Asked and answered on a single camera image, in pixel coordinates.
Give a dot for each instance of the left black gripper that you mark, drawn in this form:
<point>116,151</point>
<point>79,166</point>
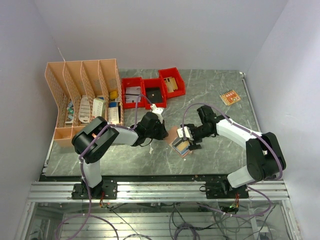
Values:
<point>163,133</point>

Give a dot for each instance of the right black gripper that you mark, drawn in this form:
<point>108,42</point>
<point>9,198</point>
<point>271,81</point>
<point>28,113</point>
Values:
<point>192,145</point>

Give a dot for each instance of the brown leather card holder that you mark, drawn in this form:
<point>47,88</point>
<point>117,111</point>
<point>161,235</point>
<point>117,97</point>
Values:
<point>180,146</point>

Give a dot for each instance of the gold cards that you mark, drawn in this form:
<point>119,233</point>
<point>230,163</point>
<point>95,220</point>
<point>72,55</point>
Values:
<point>171,84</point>

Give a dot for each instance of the red plastic bin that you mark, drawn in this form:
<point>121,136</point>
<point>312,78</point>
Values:
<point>173,72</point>
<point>154,89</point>
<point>132,81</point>

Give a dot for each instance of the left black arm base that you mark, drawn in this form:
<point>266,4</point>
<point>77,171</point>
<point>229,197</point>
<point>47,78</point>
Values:
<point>106,190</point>

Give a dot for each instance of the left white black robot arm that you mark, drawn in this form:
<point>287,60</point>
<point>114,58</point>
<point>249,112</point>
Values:
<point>92,142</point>

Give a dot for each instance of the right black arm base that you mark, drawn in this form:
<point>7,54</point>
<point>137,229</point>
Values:
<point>223,190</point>

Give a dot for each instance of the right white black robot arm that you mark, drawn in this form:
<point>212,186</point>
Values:
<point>264,157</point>

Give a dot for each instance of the white black cards stack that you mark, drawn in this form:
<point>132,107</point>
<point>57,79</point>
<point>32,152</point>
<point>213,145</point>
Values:
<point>131,94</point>

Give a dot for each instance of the orange spiral notepad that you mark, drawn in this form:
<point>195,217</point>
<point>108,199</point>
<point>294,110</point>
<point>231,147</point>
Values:
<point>230,97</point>

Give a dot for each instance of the yellow round object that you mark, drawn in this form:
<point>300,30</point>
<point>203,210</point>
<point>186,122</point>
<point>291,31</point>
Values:
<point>113,95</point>

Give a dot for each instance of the white green box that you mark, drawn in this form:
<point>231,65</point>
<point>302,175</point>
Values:
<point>98,108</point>

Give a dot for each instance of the white oval package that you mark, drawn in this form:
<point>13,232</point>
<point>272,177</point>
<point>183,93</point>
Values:
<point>84,110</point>

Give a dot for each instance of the pink mesh desk organizer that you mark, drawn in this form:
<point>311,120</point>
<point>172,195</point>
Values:
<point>74,86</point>

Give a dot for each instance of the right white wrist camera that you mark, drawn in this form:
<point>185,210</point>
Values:
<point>184,133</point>

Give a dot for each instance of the aluminium frame rails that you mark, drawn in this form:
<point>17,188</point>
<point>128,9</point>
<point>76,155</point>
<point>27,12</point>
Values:
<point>159,192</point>

